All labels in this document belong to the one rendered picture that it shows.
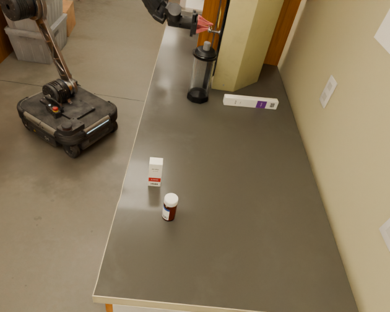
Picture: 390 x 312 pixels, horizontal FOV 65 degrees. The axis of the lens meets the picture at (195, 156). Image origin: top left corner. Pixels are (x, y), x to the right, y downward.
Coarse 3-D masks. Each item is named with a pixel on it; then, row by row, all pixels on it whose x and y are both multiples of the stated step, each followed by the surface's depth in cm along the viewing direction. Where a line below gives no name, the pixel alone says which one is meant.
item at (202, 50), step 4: (204, 44) 126; (208, 44) 126; (196, 48) 129; (200, 48) 128; (204, 48) 127; (208, 48) 127; (212, 48) 130; (196, 52) 128; (200, 52) 126; (204, 52) 126; (208, 52) 127; (212, 52) 128; (204, 56) 126; (208, 56) 126; (212, 56) 127
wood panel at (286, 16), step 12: (204, 0) 159; (216, 0) 159; (288, 0) 158; (300, 0) 158; (204, 12) 164; (216, 12) 163; (288, 12) 162; (276, 24) 166; (288, 24) 166; (204, 36) 172; (276, 36) 171; (276, 48) 176; (264, 60) 181; (276, 60) 180
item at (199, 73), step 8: (200, 56) 126; (216, 56) 128; (200, 64) 129; (208, 64) 129; (192, 72) 135; (200, 72) 131; (208, 72) 132; (192, 80) 136; (200, 80) 134; (208, 80) 135; (192, 88) 138; (200, 88) 136; (208, 88) 139; (200, 96) 139
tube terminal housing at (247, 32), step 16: (240, 0) 124; (256, 0) 124; (272, 0) 131; (240, 16) 129; (256, 16) 130; (272, 16) 138; (224, 32) 133; (240, 32) 133; (256, 32) 137; (272, 32) 146; (224, 48) 138; (240, 48) 138; (256, 48) 145; (224, 64) 144; (240, 64) 144; (256, 64) 154; (224, 80) 150; (240, 80) 152; (256, 80) 164
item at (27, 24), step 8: (48, 0) 290; (56, 0) 309; (48, 8) 293; (56, 8) 313; (48, 16) 297; (56, 16) 318; (8, 24) 290; (16, 24) 290; (24, 24) 289; (32, 24) 289
